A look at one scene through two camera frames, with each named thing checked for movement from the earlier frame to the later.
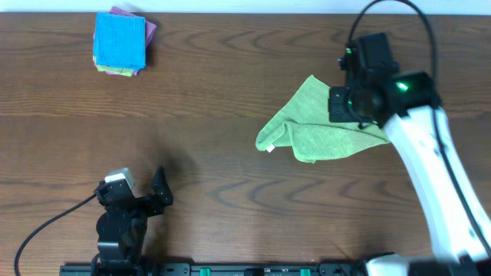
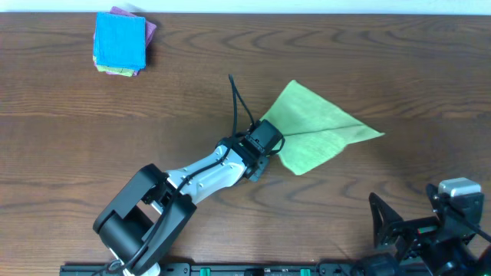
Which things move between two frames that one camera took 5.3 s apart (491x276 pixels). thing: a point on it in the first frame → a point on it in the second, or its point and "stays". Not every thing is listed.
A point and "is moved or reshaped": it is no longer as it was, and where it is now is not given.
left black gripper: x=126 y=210 → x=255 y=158
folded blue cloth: x=120 y=41 stays
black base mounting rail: x=222 y=269 stays
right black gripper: x=335 y=96 → x=418 y=232
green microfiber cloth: x=303 y=124 is moved or reshaped
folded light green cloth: x=120 y=70 stays
